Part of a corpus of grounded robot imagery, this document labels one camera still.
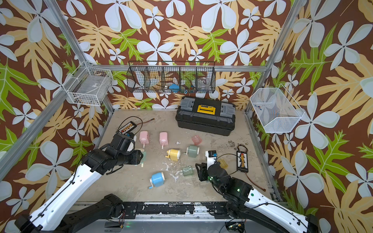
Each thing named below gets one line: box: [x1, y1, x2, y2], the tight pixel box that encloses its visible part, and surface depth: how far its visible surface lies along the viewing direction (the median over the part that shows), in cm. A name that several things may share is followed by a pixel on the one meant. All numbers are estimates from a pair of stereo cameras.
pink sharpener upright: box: [159, 132, 169, 150], surface depth 98 cm
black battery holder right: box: [236, 150, 249, 173], surface depth 93 cm
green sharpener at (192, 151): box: [183, 145, 200, 159], surface depth 90 cm
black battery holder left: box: [117, 120, 137, 135], surface depth 110 cm
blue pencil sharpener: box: [148, 171, 166, 189], surface depth 80 cm
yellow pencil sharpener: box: [165, 149, 182, 162], surface depth 89 cm
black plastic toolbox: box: [175, 96, 236, 137], surface depth 98 cm
